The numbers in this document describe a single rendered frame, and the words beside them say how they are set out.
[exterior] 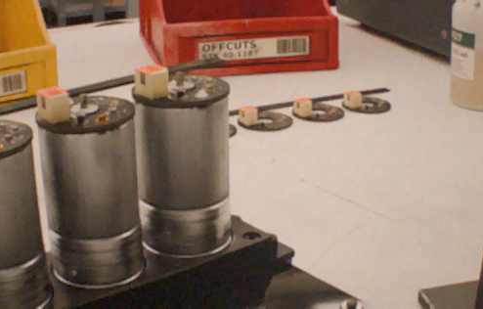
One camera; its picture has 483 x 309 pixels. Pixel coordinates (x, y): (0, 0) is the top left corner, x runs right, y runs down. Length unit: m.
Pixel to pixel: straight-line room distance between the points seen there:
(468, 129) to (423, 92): 0.06
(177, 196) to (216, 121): 0.02
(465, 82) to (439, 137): 0.05
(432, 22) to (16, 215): 0.36
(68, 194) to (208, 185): 0.04
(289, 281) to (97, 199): 0.06
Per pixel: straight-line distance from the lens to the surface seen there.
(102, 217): 0.19
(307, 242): 0.27
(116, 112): 0.19
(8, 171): 0.18
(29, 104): 0.21
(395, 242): 0.27
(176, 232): 0.21
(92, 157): 0.19
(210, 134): 0.20
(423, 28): 0.51
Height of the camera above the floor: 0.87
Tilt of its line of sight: 21 degrees down
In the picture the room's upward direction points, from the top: 1 degrees counter-clockwise
